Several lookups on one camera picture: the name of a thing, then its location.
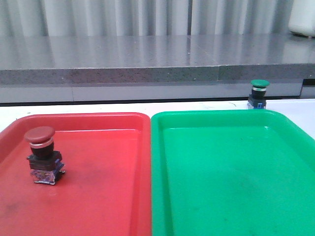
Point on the white container on counter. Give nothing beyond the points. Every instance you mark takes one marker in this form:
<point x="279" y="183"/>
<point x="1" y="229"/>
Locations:
<point x="302" y="18"/>

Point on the red mushroom push button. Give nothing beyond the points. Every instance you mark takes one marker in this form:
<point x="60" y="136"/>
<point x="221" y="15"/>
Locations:
<point x="46" y="164"/>

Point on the grey stone counter slab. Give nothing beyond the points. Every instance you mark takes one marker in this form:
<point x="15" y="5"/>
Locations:
<point x="198" y="59"/>

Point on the red plastic tray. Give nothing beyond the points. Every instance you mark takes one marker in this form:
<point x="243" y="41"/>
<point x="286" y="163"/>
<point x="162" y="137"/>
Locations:
<point x="106" y="188"/>

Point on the green plastic tray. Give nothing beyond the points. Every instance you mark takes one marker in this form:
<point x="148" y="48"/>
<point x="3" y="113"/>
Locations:
<point x="231" y="173"/>

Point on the green mushroom push button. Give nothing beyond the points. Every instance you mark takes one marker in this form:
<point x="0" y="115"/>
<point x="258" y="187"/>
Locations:
<point x="256" y="99"/>

